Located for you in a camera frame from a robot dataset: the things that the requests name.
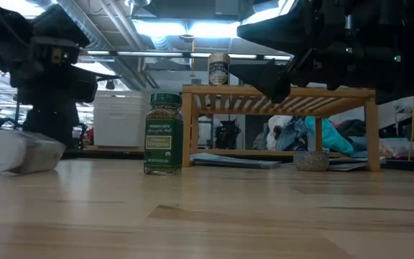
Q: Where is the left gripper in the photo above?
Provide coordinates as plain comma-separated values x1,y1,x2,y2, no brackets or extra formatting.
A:
9,63,99,147

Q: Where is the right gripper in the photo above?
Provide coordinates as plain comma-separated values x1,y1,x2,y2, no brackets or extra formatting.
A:
230,0,377,104

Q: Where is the white-label bagel sesame spice jar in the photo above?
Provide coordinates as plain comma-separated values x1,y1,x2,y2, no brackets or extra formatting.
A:
0,129,67,176

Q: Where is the gold-lid dark-label spice jar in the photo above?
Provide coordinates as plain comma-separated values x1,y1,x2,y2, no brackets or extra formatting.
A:
208,53,231,86

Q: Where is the green-label oregano spice jar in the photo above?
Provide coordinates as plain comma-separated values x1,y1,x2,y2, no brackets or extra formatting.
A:
143,92,185,176

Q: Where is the wooden slatted shelf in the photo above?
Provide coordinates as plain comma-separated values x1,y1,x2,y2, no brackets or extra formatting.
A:
180,84,382,173

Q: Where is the white plastic storage bin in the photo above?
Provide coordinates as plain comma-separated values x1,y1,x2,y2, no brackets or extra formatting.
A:
93,91,152,148

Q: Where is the white cloth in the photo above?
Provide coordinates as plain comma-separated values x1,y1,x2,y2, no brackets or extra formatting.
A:
265,114,294,151

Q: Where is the blue denim cloth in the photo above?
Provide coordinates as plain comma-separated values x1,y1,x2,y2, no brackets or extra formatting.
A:
274,117,311,152

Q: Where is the black office chair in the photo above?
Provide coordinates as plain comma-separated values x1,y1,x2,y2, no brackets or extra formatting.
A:
213,120,239,150

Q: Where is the teal cloth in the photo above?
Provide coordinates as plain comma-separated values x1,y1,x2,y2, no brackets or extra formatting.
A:
303,115,355,156

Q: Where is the dark cloth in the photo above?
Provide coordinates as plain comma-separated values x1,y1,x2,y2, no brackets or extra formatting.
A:
332,119,368,140

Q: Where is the small speckled bowl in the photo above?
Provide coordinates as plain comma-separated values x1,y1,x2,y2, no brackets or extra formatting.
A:
293,150,330,173

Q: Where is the grey foil bag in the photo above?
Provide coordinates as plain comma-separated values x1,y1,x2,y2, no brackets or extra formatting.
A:
188,153,282,171

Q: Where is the LED tube light bar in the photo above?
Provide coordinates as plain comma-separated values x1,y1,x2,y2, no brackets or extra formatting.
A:
84,50,294,61

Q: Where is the white paper sheet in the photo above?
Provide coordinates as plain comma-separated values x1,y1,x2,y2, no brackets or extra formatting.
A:
327,157,370,172

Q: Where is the pink cloth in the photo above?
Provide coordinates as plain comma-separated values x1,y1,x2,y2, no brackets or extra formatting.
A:
379,138,414,161

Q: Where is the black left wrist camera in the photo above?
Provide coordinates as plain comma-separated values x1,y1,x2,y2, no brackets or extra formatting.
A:
30,5,91,65

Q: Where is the silver ventilation duct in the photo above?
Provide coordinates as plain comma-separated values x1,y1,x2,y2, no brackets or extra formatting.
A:
54,0,150,91

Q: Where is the yellow hanging cable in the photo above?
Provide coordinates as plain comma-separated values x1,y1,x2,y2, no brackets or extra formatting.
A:
409,95,414,162

